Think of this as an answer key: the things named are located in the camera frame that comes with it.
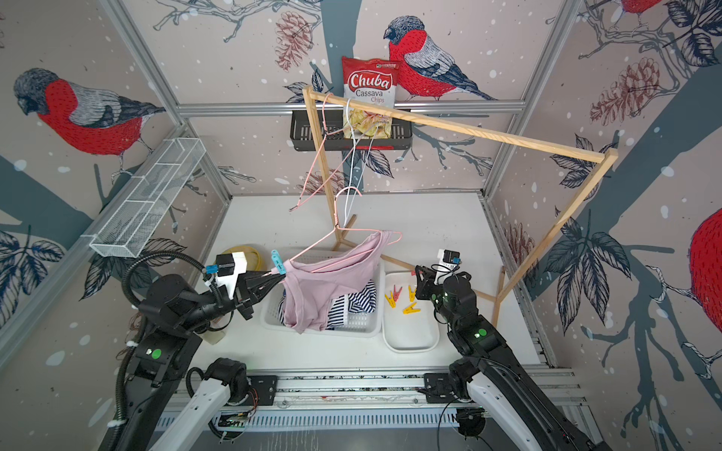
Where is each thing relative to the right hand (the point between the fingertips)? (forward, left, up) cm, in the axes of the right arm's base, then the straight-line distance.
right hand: (417, 265), depth 78 cm
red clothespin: (0, +5, -18) cm, 18 cm away
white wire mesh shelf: (-1, +76, +14) cm, 77 cm away
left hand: (-12, +31, +17) cm, 38 cm away
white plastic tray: (-9, +1, -20) cm, 22 cm away
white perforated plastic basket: (-17, +32, +17) cm, 40 cm away
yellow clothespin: (0, 0, -19) cm, 19 cm away
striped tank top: (-7, +15, -9) cm, 19 cm away
